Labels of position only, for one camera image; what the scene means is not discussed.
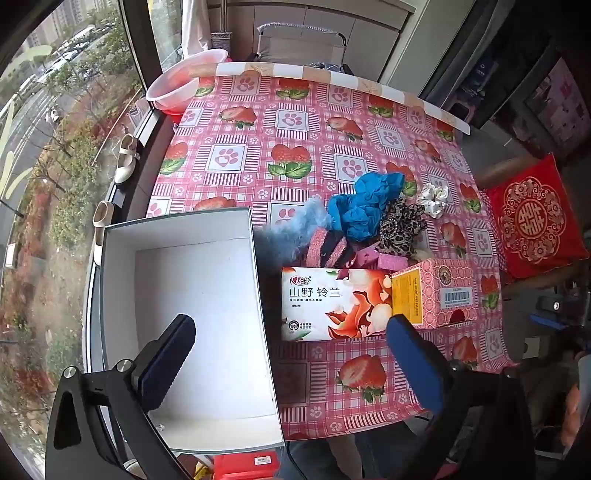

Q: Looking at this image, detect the white dotted scrunchie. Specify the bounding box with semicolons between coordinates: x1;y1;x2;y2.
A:
416;183;450;217

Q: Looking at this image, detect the person's jeans leg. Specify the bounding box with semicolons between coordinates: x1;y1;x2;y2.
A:
277;427;416;480

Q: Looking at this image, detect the floral tissue pack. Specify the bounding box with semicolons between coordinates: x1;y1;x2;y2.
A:
281;267;400;343

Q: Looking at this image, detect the white cardboard box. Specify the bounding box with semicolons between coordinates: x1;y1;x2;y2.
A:
84;207;286;455

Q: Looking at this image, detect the red patterned cushion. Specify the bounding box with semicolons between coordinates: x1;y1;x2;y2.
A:
485;154;591;280

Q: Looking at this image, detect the pink printed carton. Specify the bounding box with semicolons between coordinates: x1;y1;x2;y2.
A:
526;58;591;160

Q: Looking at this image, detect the purple striped knitted sock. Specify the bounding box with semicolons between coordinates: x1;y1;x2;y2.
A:
323;231;355;267

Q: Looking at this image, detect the grey brush with handle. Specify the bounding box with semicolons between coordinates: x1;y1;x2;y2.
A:
210;0;232;51

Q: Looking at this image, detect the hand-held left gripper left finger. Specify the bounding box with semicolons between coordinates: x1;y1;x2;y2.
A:
44;315;197;480

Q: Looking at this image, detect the cream strap shoe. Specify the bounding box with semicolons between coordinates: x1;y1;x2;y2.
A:
92;200;115;266
113;134;140;185

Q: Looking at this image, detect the leopard print scrunchie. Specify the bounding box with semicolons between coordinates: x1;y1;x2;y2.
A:
379;203;428;257

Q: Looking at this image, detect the white hanging cloth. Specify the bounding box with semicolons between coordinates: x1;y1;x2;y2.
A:
182;0;212;58

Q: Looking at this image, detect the white cabinet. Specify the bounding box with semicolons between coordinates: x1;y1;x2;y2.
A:
295;0;413;81

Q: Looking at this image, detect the light blue fluffy cloth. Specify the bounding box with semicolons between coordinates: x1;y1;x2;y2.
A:
256;198;333;273

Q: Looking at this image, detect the strawberry print tablecloth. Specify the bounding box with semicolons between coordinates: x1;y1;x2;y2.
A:
145;62;506;439

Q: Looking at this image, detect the translucent pink basin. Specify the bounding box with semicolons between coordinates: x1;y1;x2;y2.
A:
147;50;230;114

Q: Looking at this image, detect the grey folding chair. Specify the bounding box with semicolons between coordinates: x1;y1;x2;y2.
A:
255;22;347;75

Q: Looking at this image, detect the red plastic box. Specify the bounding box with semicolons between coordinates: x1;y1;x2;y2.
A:
213;451;280;480

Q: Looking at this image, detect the blue crinkled cloth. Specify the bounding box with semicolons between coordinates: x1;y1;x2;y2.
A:
329;172;407;243

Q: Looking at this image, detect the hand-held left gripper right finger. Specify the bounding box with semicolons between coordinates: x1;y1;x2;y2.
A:
387;315;550;480

